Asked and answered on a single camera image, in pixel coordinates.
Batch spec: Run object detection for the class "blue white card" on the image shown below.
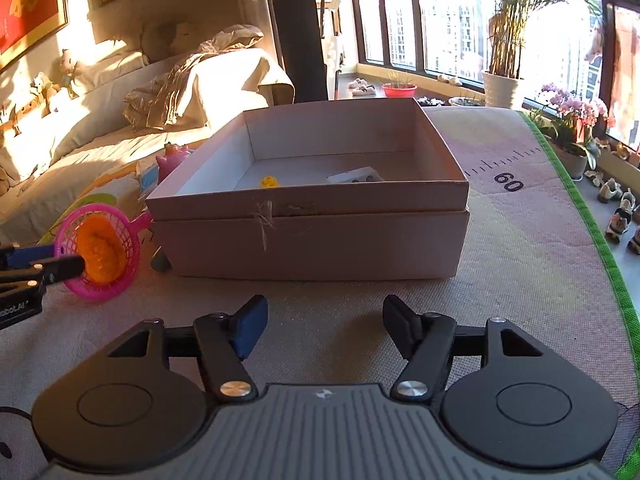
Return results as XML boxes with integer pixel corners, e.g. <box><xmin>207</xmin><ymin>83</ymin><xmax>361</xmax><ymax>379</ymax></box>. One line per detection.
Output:
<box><xmin>136</xmin><ymin>161</ymin><xmax>161</xmax><ymax>197</ymax></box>

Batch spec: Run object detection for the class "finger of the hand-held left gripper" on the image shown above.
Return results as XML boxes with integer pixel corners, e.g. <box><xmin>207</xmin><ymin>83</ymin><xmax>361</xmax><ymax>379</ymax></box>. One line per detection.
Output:
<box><xmin>0</xmin><ymin>243</ymin><xmax>57</xmax><ymax>269</ymax></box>
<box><xmin>0</xmin><ymin>255</ymin><xmax>85</xmax><ymax>302</ymax></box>

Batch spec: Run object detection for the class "pink potted orchid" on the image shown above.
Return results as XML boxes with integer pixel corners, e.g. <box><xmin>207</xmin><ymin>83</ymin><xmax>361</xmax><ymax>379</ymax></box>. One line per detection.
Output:
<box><xmin>537</xmin><ymin>82</ymin><xmax>610</xmax><ymax>182</ymax></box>

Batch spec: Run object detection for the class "white stick vacuum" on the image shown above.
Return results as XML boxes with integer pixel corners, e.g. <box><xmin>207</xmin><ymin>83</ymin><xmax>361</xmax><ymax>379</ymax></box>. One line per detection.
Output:
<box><xmin>318</xmin><ymin>0</ymin><xmax>347</xmax><ymax>70</ymax></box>

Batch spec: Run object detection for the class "small plush doll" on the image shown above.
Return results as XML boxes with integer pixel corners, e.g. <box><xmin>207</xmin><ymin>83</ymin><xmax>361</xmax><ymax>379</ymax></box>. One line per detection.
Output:
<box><xmin>31</xmin><ymin>72</ymin><xmax>60</xmax><ymax>102</ymax></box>
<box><xmin>59</xmin><ymin>49</ymin><xmax>83</xmax><ymax>98</ymax></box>

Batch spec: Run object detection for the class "beige cardboard box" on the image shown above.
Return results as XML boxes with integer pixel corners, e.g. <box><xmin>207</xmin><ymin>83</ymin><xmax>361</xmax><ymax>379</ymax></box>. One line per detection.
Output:
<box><xmin>145</xmin><ymin>97</ymin><xmax>472</xmax><ymax>282</ymax></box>

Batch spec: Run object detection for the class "orange sponge ball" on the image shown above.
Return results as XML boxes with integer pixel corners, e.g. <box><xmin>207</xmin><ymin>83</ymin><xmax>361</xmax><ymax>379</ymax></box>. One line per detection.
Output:
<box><xmin>77</xmin><ymin>216</ymin><xmax>128</xmax><ymax>286</ymax></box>

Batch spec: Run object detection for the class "hanging red cloth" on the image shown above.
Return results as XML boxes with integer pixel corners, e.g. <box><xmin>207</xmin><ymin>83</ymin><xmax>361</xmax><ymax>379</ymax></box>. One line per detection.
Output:
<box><xmin>584</xmin><ymin>5</ymin><xmax>640</xmax><ymax>147</ymax></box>

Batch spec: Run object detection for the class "potted palm white pot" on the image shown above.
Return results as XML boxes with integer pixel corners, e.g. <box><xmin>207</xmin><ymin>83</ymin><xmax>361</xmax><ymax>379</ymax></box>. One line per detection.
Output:
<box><xmin>481</xmin><ymin>0</ymin><xmax>603</xmax><ymax>109</ymax></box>

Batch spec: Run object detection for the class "pink pig toy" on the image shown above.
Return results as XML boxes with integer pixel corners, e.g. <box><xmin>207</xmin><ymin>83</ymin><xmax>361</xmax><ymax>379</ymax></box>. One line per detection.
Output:
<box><xmin>155</xmin><ymin>142</ymin><xmax>194</xmax><ymax>182</ymax></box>

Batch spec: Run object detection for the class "dark pillar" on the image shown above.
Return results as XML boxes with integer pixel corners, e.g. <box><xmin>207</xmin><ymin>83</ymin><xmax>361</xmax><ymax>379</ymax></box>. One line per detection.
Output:
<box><xmin>265</xmin><ymin>0</ymin><xmax>332</xmax><ymax>107</ymax></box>

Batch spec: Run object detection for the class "crumpled beige blanket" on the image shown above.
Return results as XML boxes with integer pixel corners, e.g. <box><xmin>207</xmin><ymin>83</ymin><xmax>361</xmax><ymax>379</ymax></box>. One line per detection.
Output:
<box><xmin>123</xmin><ymin>24</ymin><xmax>297</xmax><ymax>132</ymax></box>

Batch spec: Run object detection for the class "white card packet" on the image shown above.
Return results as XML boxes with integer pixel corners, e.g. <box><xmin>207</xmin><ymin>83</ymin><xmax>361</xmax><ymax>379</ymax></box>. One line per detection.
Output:
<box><xmin>327</xmin><ymin>166</ymin><xmax>385</xmax><ymax>184</ymax></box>

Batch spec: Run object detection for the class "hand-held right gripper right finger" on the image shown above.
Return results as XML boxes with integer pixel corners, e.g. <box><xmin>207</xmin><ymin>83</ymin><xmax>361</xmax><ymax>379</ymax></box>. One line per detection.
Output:
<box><xmin>382</xmin><ymin>294</ymin><xmax>543</xmax><ymax>404</ymax></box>

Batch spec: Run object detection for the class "beige sofa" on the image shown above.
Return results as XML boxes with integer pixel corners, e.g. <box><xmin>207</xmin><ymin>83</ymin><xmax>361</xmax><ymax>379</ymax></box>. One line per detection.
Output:
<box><xmin>0</xmin><ymin>24</ymin><xmax>297</xmax><ymax>243</ymax></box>

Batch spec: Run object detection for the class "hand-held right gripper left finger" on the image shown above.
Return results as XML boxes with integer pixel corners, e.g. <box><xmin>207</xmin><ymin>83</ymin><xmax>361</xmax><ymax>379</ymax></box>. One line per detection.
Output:
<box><xmin>107</xmin><ymin>294</ymin><xmax>269</xmax><ymax>404</ymax></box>

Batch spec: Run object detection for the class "red framed picture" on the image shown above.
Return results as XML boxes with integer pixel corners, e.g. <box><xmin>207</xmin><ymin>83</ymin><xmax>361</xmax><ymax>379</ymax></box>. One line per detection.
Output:
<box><xmin>0</xmin><ymin>0</ymin><xmax>69</xmax><ymax>70</ymax></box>

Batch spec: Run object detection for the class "pink plastic strainer basket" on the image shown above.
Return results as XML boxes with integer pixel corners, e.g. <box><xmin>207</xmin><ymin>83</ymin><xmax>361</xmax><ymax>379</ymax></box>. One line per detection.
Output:
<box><xmin>54</xmin><ymin>206</ymin><xmax>153</xmax><ymax>302</ymax></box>

